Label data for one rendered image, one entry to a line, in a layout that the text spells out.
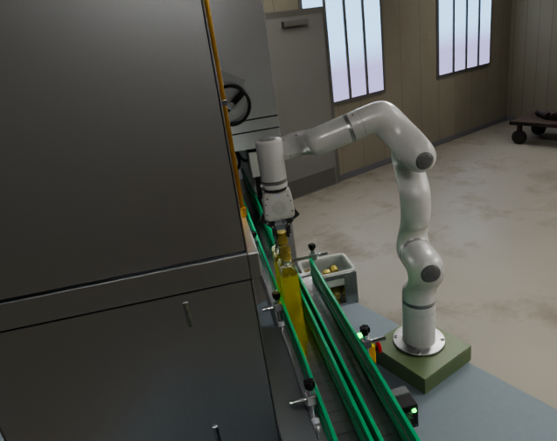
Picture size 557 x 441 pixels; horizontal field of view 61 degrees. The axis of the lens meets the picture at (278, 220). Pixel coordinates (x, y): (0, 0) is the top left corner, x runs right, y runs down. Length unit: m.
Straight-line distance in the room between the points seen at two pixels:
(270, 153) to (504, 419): 1.12
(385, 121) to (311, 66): 4.45
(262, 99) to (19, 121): 1.77
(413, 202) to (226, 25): 1.39
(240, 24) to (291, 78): 3.23
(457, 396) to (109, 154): 1.39
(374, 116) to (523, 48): 7.65
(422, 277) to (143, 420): 0.95
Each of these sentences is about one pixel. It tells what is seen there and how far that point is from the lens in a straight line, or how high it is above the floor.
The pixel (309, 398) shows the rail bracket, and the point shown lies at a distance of 1.25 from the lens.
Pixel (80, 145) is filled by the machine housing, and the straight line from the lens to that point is 0.94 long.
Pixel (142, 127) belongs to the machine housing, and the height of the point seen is 1.86.
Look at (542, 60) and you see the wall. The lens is 8.92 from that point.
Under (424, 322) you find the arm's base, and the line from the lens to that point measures 1.82.
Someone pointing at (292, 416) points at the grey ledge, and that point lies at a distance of 1.34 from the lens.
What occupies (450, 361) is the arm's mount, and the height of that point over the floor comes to 0.81.
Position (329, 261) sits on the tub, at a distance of 2.17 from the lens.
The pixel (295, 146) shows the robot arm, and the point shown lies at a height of 1.63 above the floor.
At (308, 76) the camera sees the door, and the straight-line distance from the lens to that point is 5.87.
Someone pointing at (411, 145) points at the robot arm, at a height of 1.62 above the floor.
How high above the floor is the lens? 1.99
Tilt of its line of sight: 22 degrees down
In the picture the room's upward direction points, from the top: 8 degrees counter-clockwise
